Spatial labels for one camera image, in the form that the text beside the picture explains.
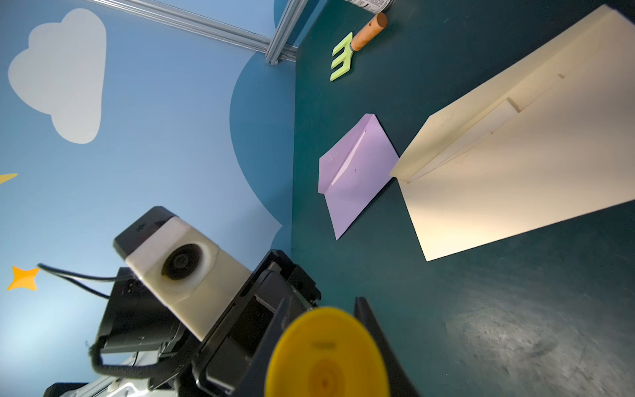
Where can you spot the back horizontal aluminium bar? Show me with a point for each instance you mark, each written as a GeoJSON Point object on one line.
{"type": "Point", "coordinates": [191, 22]}

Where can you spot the purple envelope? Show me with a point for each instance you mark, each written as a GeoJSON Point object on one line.
{"type": "Point", "coordinates": [355, 170]}

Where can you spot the cream yellow envelope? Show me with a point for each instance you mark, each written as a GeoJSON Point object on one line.
{"type": "Point", "coordinates": [548, 139]}

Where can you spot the green toy garden fork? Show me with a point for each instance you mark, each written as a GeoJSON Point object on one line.
{"type": "Point", "coordinates": [342, 53]}

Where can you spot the silver tin can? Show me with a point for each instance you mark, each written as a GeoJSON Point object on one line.
{"type": "Point", "coordinates": [372, 6]}

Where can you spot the yellow glue stick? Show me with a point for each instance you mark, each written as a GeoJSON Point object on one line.
{"type": "Point", "coordinates": [326, 352]}

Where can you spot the left aluminium frame post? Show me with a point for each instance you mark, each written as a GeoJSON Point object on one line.
{"type": "Point", "coordinates": [278, 50]}

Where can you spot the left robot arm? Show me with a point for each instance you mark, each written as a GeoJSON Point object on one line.
{"type": "Point", "coordinates": [140, 339]}

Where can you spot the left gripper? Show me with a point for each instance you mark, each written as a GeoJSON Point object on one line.
{"type": "Point", "coordinates": [234, 358]}

